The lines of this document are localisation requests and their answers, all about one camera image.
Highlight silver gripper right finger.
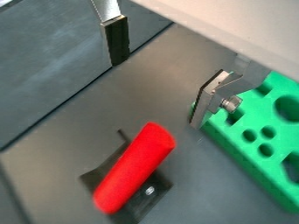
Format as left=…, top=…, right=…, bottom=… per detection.
left=188, top=55, right=269, bottom=129

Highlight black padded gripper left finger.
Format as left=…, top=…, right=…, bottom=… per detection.
left=89, top=0, right=129, bottom=67

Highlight red cylinder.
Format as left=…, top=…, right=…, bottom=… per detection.
left=92, top=122, right=175, bottom=214

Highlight green shape sorter board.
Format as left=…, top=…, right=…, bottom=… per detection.
left=200, top=72, right=299, bottom=213

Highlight black curved cradle stand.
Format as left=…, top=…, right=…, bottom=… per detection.
left=79, top=129, right=172, bottom=224

